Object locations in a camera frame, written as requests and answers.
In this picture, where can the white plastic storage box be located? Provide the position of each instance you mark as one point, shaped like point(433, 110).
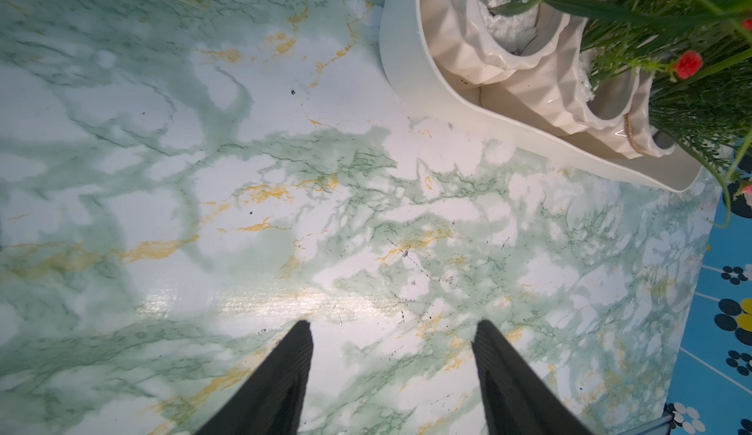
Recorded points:
point(415, 77)

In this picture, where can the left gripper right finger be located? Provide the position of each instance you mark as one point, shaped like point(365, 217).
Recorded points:
point(515, 400)

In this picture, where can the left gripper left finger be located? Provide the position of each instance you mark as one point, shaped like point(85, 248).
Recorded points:
point(271, 400)

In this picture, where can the potted plant pink centre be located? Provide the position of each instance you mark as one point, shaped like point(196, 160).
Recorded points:
point(707, 117)

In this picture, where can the potted plant red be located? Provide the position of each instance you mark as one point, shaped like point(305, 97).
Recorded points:
point(564, 94)
point(485, 42)

